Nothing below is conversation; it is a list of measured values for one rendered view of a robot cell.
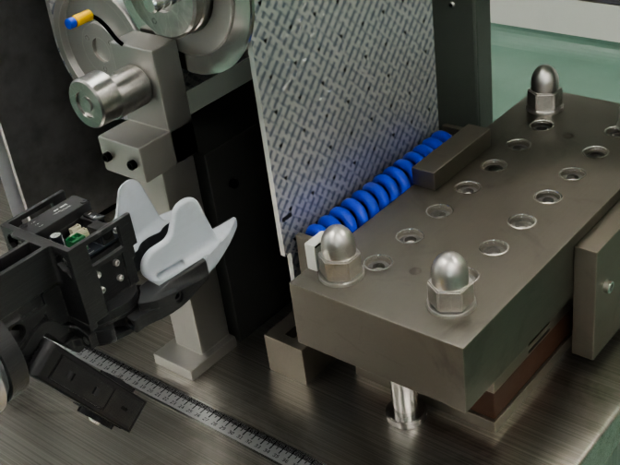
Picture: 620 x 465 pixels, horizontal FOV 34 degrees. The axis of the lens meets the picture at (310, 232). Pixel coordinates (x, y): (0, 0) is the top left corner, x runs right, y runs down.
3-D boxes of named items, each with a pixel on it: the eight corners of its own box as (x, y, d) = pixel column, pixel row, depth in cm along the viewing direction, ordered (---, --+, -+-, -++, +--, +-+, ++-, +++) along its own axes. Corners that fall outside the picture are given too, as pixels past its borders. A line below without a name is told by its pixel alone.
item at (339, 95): (280, 255, 84) (247, 48, 75) (435, 138, 99) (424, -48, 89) (285, 256, 84) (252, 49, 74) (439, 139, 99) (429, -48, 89)
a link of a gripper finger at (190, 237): (248, 175, 70) (139, 232, 66) (262, 246, 74) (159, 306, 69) (221, 164, 73) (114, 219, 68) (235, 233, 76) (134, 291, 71)
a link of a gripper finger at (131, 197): (184, 153, 75) (105, 215, 68) (200, 221, 78) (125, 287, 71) (152, 149, 76) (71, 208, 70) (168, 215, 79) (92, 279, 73)
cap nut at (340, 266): (309, 279, 79) (302, 231, 77) (337, 256, 81) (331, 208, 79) (345, 292, 77) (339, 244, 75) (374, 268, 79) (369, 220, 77)
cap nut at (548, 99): (518, 111, 99) (518, 69, 97) (537, 97, 102) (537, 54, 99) (553, 118, 97) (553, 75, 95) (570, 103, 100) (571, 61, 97)
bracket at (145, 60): (151, 366, 93) (71, 58, 77) (200, 329, 97) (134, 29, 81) (189, 386, 90) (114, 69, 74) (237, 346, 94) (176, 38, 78)
